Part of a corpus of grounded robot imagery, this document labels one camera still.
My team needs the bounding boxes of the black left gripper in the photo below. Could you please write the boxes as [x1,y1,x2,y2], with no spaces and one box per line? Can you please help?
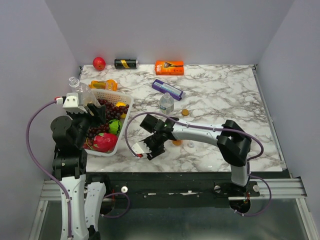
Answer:
[68,102,107,147]

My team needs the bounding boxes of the large clear plastic bottle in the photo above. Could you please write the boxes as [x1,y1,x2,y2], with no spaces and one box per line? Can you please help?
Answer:
[68,76,100,107]

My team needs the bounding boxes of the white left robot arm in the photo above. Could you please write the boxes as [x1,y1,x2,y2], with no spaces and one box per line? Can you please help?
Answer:
[50,103,111,240]

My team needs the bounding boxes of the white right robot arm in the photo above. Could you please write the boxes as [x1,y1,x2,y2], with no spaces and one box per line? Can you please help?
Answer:
[135,114,252,196]

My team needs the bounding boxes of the orange juice bottle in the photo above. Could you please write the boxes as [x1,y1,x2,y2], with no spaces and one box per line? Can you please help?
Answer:
[172,140,183,146]

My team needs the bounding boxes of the white bottle cap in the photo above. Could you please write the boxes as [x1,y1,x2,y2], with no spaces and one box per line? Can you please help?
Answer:
[188,142,195,148]

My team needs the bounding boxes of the small water bottle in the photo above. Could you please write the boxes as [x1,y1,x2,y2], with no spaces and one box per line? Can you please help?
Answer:
[159,92,175,115]

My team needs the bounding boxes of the orange bottle cap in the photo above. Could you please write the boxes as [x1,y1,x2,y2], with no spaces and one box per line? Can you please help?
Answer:
[181,109,189,116]

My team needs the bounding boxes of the dark red grapes bunch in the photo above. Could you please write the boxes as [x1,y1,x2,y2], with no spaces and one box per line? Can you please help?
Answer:
[87,98,130,140]

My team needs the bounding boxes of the white plastic basket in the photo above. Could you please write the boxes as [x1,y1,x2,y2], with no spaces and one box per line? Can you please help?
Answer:
[85,88,134,157]

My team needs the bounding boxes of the yellow lemon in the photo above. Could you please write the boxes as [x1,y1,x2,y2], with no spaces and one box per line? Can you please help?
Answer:
[115,102,128,119]

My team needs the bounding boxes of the orange snack bag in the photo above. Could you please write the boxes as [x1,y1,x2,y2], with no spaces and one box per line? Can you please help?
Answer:
[88,79,118,92]

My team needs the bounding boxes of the pink dragon fruit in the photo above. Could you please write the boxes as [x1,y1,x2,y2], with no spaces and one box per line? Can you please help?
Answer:
[92,132,118,153]

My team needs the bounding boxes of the red apple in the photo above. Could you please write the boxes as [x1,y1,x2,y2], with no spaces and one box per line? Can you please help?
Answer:
[92,57,106,71]

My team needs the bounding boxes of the purple toothpaste box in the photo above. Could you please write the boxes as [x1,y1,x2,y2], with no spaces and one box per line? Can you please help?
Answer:
[151,79,186,101]

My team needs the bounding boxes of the black gold can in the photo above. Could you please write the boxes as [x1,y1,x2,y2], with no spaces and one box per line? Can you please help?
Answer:
[114,59,139,69]

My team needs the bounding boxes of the orange razor box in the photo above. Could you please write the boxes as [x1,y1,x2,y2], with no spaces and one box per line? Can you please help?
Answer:
[154,60,185,76]

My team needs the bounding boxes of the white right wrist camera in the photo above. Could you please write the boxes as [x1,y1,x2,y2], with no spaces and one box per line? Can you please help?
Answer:
[131,141,151,158]

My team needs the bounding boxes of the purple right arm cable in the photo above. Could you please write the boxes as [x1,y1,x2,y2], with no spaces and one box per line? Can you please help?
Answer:
[124,111,273,217]

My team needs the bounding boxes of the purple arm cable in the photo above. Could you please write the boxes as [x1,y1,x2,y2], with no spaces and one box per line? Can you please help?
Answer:
[124,111,273,217]
[25,98,75,240]

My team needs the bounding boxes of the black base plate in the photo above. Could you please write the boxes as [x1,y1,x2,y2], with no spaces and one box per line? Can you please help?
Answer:
[85,170,291,214]

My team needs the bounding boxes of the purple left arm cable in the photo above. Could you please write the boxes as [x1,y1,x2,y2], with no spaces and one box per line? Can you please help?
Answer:
[25,98,75,240]

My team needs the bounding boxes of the aluminium mounting rail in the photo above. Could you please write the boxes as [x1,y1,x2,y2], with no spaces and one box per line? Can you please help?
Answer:
[40,178,308,201]

